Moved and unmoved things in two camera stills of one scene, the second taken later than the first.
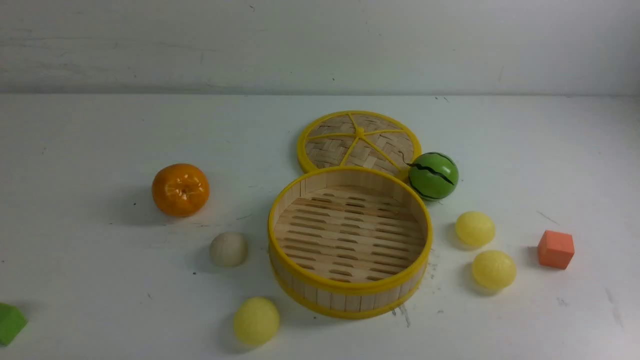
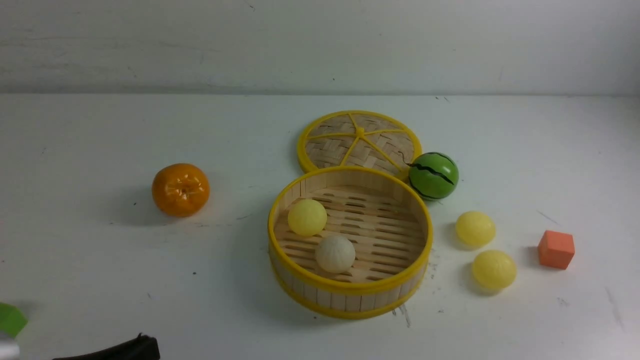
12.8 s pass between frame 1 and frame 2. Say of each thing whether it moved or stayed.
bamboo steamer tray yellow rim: stayed
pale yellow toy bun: moved
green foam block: stayed
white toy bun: moved
